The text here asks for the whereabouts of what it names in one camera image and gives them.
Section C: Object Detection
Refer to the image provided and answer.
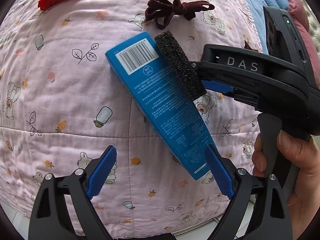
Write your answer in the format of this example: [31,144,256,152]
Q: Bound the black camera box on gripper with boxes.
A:
[263,6,317,87]

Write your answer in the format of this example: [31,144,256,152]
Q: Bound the pink patterned quilt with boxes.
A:
[1,0,261,238]

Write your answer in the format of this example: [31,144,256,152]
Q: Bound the dark maroon fabric strap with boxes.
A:
[144,0,216,30]

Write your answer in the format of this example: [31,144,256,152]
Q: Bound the black foam sponge piece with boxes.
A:
[155,31,207,101]

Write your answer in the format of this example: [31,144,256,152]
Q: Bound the person's right hand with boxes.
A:
[277,130,319,239]

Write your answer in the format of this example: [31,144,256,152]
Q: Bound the blue cardboard box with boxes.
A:
[106,31,213,180]

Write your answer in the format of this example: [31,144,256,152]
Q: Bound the pink blue folded blankets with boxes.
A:
[246,0,319,86]

